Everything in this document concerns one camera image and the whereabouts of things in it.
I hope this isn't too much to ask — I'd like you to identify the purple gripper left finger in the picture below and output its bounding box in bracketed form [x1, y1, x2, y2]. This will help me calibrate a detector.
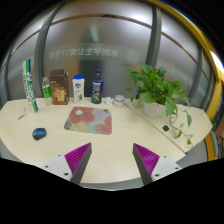
[42, 142, 93, 185]

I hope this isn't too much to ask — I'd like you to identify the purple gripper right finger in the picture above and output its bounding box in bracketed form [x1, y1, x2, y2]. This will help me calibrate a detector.
[132, 143, 183, 186]

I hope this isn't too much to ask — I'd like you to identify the floral mouse pad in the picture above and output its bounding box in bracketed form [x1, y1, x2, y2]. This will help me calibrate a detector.
[64, 106, 112, 135]

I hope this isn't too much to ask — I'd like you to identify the black and blue computer mouse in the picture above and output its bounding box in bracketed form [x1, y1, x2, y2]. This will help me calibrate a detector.
[32, 128, 46, 140]

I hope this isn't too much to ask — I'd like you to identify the small black desk grommet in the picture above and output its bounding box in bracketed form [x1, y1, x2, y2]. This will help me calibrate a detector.
[163, 125, 169, 131]

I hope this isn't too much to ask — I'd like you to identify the crumpled white paper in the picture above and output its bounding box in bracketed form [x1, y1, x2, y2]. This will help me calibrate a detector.
[104, 97, 113, 105]

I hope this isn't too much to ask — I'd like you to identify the small round white jar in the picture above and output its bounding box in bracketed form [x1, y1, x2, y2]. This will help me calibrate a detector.
[113, 95, 124, 108]

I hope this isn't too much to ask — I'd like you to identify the green pothos plant white pot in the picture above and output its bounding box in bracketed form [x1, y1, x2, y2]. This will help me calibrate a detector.
[125, 62, 193, 146]

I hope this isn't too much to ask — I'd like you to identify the small white card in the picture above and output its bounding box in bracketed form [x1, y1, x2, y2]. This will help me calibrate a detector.
[17, 108, 27, 119]

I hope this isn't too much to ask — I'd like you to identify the white shampoo bottle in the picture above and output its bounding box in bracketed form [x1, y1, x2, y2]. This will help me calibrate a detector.
[72, 75, 85, 104]

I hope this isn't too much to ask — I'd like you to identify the clear green-label bottle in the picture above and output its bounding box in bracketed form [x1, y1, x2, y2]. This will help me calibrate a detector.
[42, 77, 53, 105]

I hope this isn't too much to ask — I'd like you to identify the dark blue bottle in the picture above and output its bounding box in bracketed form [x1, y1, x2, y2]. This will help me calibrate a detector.
[91, 69, 104, 104]

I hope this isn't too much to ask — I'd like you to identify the brown carton box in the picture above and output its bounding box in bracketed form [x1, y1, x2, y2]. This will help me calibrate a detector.
[50, 69, 69, 105]

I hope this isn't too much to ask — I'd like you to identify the tall white green tube box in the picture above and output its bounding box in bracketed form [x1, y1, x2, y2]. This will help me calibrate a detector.
[22, 59, 38, 113]

